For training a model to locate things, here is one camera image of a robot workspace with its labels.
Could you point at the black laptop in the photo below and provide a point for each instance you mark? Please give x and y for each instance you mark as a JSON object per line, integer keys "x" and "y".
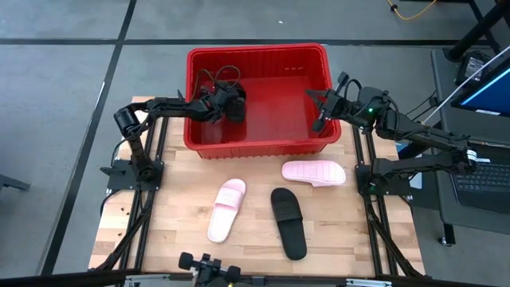
{"x": 482, "y": 183}

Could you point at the grey equipment cart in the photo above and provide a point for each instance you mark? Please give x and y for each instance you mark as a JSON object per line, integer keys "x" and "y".
{"x": 442, "y": 79}

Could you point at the black diagonal frame brace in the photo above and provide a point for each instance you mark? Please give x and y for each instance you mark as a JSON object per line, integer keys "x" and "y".
{"x": 109, "y": 255}
{"x": 407, "y": 259}

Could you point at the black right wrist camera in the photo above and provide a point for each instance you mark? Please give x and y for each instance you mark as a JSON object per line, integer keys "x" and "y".
{"x": 342, "y": 79}

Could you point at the grey stand foot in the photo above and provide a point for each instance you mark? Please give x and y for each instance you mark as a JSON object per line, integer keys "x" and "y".
{"x": 12, "y": 183}

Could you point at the black power adapter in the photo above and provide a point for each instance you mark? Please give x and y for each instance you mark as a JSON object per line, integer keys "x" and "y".
{"x": 472, "y": 65}

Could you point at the black caster wheel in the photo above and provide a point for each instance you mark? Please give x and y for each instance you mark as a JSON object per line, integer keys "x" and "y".
{"x": 446, "y": 240}

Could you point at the white blue box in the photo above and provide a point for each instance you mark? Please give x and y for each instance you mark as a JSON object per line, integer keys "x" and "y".
{"x": 416, "y": 182}

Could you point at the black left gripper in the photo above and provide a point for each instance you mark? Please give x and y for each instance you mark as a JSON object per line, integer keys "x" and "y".
{"x": 213, "y": 105}

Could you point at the black monitor blue screen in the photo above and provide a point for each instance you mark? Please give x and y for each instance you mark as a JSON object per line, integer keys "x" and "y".
{"x": 490, "y": 95}

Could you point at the black frame beam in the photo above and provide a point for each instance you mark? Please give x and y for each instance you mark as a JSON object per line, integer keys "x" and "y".
{"x": 60, "y": 279}

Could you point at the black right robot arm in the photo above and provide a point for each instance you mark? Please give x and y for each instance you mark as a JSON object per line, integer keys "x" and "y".
{"x": 418, "y": 137}

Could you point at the red plastic bin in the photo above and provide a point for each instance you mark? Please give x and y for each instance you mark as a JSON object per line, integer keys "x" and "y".
{"x": 275, "y": 99}

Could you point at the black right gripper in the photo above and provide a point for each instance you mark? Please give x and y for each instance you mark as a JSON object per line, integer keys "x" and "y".
{"x": 342, "y": 108}

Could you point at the pink rubber slide sandal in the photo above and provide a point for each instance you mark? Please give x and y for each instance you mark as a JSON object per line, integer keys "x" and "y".
{"x": 311, "y": 172}
{"x": 223, "y": 223}

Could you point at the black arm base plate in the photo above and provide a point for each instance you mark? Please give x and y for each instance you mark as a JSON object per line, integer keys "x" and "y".
{"x": 119, "y": 179}
{"x": 394, "y": 187}

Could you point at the black stand pole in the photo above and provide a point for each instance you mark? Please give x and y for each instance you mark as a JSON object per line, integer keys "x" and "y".
{"x": 474, "y": 34}

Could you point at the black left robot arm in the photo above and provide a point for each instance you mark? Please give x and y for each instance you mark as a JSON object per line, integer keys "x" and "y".
{"x": 167, "y": 107}

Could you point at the silver metal bracket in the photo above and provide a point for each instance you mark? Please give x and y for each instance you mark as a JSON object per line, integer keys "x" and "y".
{"x": 368, "y": 283}
{"x": 159, "y": 282}

